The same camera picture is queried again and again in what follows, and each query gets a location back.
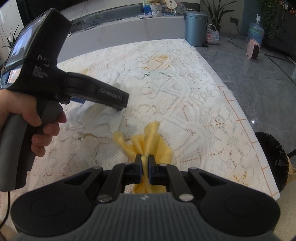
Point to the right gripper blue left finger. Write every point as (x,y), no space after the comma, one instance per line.
(116,179)

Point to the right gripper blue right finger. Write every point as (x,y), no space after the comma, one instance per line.
(171,177)

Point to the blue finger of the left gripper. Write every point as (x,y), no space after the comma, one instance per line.
(81,101)

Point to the white cloth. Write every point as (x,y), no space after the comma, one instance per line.
(92,118)

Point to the person's left hand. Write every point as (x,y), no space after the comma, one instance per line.
(26,106)

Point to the green potted grass plant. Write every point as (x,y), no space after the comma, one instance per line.
(11,39)

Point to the white lace tablecloth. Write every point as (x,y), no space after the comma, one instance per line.
(168,81)

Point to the teddy bear bouquet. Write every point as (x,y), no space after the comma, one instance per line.
(157,7)

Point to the blue grey trash bin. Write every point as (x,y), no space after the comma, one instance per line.
(196,28)

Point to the pastel woven basket bag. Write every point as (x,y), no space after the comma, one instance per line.
(213,37)

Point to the pink space heater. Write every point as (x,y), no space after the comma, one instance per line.
(252,51)

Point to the potted snake plant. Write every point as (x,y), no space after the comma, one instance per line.
(216,10)

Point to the blue water jug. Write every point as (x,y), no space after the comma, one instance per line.
(256,31)

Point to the dark cabinet with plants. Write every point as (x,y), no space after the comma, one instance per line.
(278,21)

